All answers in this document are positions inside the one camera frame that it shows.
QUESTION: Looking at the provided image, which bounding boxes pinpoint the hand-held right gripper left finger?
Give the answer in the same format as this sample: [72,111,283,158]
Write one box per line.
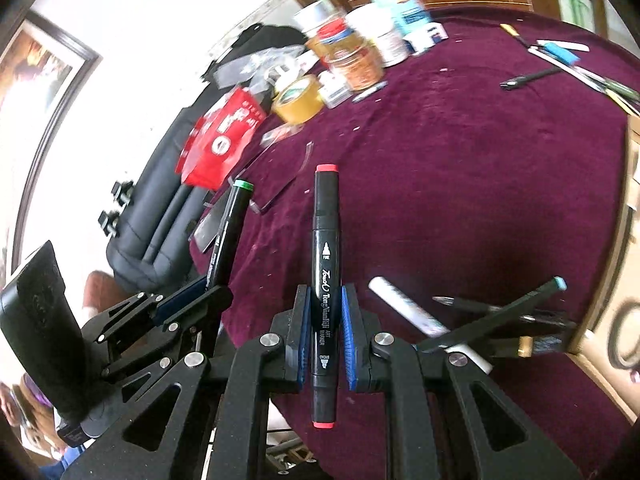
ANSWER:
[60,284,313,480]

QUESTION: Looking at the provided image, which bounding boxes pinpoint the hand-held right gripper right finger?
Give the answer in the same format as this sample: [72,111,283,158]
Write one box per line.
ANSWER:
[340,282,583,480]

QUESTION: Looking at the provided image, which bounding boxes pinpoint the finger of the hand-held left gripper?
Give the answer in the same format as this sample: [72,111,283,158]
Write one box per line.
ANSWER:
[95,275,211,342]
[100,284,235,383]

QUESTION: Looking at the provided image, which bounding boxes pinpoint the white barrel marker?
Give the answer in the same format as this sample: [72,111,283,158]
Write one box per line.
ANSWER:
[367,275,493,376]

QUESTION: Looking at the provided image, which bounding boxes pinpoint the green capped black marker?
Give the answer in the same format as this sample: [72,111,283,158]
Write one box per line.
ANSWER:
[205,179,255,291]

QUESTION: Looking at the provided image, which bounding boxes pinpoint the red capped black marker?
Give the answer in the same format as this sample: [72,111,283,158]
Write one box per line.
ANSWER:
[310,162,343,431]

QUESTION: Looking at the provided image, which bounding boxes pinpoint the black pen with silver tip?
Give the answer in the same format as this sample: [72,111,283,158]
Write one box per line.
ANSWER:
[431,295,576,328]

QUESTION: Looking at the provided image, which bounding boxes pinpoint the light blue capped black marker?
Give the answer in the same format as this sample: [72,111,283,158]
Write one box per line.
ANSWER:
[415,276,568,356]

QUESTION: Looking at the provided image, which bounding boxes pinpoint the black tube with gold band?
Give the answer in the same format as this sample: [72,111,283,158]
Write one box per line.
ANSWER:
[480,332,573,361]

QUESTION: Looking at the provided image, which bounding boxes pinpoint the person's left hand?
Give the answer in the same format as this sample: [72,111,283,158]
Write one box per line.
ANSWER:
[0,370,58,461]

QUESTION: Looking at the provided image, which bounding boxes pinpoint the brown rounded object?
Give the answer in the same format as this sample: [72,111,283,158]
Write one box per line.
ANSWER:
[82,270,143,323]

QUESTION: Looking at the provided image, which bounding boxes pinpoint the dark glossy flat panel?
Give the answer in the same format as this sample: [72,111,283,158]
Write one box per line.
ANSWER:
[190,187,238,256]

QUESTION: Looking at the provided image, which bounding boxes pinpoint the clear acrylic stand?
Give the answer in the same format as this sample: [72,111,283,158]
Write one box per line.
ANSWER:
[200,140,316,216]

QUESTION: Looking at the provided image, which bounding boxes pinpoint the person's blue clothing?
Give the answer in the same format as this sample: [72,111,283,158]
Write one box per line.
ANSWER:
[30,440,91,480]

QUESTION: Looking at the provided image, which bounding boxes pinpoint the red paper packet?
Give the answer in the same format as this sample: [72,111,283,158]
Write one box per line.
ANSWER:
[175,86,268,192]

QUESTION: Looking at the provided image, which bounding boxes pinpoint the small clear plastic box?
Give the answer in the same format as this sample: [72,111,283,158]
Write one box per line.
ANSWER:
[259,122,303,150]

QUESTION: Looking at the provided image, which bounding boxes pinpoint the maroon velvet tablecloth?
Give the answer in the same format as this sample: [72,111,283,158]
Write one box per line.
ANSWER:
[220,7,640,480]

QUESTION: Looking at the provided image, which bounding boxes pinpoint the yellow tape roll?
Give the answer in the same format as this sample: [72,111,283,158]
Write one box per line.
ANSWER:
[270,75,326,125]

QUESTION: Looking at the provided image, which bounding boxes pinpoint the clear plastic bags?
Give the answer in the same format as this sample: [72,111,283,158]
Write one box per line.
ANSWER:
[212,45,311,96]

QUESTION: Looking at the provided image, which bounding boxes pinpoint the small white carton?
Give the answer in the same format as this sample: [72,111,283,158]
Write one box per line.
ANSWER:
[317,70,351,110]

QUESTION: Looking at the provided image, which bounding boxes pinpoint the round orange printed tin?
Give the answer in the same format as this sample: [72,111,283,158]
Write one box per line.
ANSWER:
[327,25,386,92]

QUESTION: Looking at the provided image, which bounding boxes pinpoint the white round can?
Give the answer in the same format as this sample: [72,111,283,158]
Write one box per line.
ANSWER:
[292,0,346,36]

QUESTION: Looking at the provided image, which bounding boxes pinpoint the white cylinder jar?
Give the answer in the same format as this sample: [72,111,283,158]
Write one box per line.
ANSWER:
[345,5,411,68]

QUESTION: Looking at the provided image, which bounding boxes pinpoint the small white blue box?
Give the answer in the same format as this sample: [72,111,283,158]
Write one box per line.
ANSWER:
[402,22,448,56]

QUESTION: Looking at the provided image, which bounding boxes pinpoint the black ballpoint pen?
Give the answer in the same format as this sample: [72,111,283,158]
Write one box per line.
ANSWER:
[500,67,568,92]

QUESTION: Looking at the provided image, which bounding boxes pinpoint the long white pen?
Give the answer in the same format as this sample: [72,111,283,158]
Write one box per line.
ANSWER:
[527,49,608,91]

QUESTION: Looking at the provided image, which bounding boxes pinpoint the yellow pen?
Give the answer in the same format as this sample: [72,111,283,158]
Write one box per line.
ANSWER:
[605,92,640,116]

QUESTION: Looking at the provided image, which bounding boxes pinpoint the framed wall picture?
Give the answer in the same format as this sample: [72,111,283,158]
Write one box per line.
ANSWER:
[0,10,103,131]

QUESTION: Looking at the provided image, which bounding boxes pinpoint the yellow handled black tool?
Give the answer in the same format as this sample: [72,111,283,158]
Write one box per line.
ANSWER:
[500,23,536,51]

